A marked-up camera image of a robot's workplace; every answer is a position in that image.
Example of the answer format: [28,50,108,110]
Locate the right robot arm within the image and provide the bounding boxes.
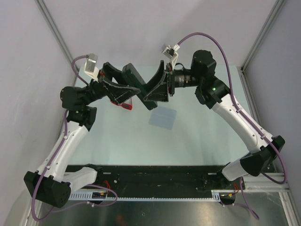
[143,47,285,189]

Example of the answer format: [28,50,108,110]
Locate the dark green glasses case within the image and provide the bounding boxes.
[122,63,158,110]

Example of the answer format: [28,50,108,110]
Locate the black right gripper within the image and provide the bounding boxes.
[143,60,203,102]

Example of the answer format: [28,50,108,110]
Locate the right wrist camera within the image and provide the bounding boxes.
[162,44,180,70]

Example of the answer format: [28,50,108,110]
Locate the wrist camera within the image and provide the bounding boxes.
[162,44,180,70]
[84,54,99,81]

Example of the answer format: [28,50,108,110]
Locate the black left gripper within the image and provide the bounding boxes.
[83,63,141,106]

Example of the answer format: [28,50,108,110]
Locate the grey slotted cable duct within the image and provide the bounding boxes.
[69,190,236,202]

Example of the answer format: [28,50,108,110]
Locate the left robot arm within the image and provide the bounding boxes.
[24,62,140,208]

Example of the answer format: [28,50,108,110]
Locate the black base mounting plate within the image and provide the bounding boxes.
[48,164,276,208]

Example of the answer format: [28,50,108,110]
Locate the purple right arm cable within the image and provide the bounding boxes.
[176,32,288,220]

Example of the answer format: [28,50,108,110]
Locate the red sunglasses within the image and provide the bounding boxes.
[111,98,133,111]

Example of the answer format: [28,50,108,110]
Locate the light blue cleaning cloth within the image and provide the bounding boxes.
[149,106,177,130]

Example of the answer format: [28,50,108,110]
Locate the right aluminium frame post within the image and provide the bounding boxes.
[241,0,289,71]

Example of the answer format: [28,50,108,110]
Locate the aluminium frame post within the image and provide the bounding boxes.
[34,0,79,75]
[241,0,289,71]

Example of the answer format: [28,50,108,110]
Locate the aluminium front rail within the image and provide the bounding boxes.
[63,171,292,191]

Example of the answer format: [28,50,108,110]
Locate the left aluminium frame post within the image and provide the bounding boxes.
[34,0,79,75]

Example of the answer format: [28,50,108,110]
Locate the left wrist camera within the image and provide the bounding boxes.
[84,54,99,81]

